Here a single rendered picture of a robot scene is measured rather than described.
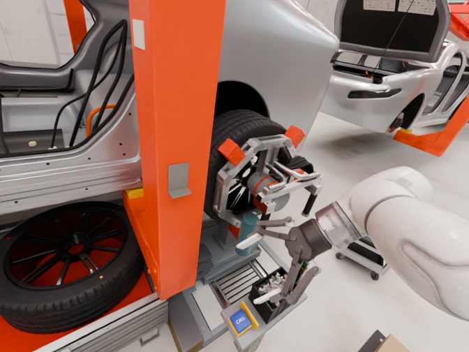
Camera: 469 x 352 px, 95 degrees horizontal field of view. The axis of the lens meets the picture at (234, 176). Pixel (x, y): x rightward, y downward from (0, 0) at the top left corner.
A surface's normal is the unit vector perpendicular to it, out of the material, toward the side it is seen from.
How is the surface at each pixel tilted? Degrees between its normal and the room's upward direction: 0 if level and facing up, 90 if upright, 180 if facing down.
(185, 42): 90
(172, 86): 90
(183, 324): 0
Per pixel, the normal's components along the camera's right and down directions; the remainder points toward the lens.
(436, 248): -0.72, -0.56
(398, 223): -0.78, -0.61
